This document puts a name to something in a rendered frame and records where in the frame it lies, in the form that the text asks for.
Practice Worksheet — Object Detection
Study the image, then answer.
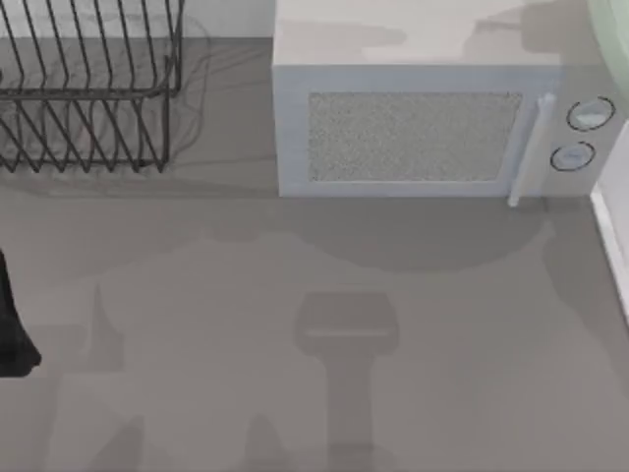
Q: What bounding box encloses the black wire dish rack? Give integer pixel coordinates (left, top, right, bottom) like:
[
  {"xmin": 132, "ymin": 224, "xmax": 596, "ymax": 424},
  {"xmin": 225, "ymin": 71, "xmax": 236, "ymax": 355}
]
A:
[{"xmin": 0, "ymin": 0, "xmax": 185, "ymax": 174}]

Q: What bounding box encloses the small microwave knob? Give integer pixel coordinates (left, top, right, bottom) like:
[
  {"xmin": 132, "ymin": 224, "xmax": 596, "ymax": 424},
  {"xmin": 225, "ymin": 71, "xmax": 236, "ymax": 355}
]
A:
[{"xmin": 549, "ymin": 141, "xmax": 597, "ymax": 172}]

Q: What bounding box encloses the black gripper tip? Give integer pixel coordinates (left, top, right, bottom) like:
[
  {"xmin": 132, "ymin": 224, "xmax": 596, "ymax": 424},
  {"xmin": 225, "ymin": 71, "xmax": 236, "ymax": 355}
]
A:
[{"xmin": 0, "ymin": 250, "xmax": 42, "ymax": 379}]

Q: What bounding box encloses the microwave door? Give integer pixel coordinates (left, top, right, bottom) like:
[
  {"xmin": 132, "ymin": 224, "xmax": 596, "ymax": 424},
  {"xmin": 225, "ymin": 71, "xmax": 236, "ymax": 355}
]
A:
[{"xmin": 272, "ymin": 64, "xmax": 547, "ymax": 199}]

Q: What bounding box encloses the white microwave door handle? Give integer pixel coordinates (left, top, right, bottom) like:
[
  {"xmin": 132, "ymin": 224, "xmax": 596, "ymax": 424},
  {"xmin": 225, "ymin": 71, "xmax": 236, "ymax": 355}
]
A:
[{"xmin": 507, "ymin": 93, "xmax": 555, "ymax": 207}]

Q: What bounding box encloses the pale microwave oven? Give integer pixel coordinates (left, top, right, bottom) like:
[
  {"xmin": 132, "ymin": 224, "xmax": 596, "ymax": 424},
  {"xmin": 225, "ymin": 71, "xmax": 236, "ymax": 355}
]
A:
[{"xmin": 271, "ymin": 0, "xmax": 629, "ymax": 207}]

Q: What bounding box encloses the large microwave knob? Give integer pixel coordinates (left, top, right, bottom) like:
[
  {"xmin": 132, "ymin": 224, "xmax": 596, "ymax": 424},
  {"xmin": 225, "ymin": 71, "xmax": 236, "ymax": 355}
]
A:
[{"xmin": 566, "ymin": 96, "xmax": 616, "ymax": 133}]

